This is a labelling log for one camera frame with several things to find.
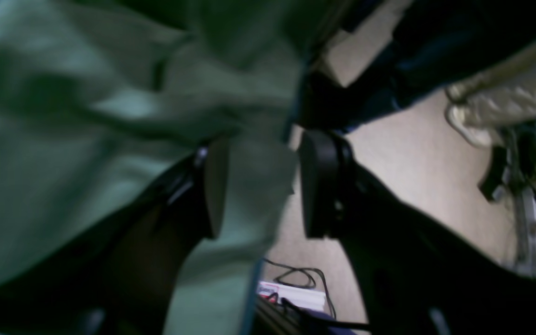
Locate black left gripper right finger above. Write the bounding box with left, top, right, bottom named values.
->
left=297, top=130, right=536, bottom=335

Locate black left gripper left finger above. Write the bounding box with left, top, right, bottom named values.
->
left=0, top=137, right=229, bottom=335

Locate sage green T-shirt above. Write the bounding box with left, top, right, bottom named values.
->
left=0, top=0, right=335, bottom=335

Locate white power strip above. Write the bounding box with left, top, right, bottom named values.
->
left=256, top=281, right=326, bottom=312

